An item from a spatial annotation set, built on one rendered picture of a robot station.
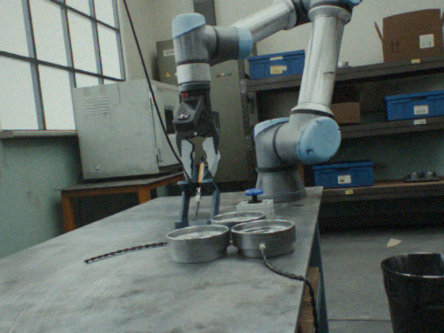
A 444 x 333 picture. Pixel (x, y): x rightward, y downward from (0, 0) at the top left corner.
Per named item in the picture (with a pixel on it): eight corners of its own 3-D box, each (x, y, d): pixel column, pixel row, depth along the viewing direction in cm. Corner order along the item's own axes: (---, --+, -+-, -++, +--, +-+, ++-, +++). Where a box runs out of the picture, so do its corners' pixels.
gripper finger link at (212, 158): (229, 172, 109) (219, 135, 109) (222, 175, 104) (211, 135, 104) (217, 176, 110) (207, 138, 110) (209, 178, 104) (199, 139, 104)
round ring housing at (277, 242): (236, 244, 83) (234, 222, 83) (296, 241, 82) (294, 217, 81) (229, 261, 73) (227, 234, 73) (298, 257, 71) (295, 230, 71)
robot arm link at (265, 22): (295, -14, 147) (170, 43, 123) (320, -27, 137) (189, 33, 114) (308, 22, 149) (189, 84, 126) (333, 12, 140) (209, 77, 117)
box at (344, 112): (369, 123, 406) (366, 78, 404) (308, 130, 418) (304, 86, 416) (366, 124, 447) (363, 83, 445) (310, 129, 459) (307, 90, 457)
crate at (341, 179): (374, 182, 447) (372, 158, 446) (375, 186, 411) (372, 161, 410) (318, 185, 462) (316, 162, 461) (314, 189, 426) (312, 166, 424)
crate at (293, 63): (306, 78, 457) (304, 55, 456) (306, 74, 420) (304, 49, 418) (254, 85, 466) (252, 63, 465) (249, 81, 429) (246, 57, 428)
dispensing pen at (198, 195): (185, 218, 98) (194, 151, 107) (192, 226, 102) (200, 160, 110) (195, 217, 98) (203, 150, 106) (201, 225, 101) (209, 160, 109)
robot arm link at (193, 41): (214, 12, 105) (180, 10, 100) (219, 63, 105) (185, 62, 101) (197, 22, 111) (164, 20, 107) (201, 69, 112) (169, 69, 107)
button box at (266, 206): (271, 224, 98) (269, 201, 98) (238, 226, 100) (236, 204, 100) (275, 217, 106) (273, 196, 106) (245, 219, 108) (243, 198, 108)
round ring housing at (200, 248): (161, 266, 73) (158, 240, 73) (176, 250, 84) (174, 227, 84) (227, 262, 72) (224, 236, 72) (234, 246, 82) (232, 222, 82)
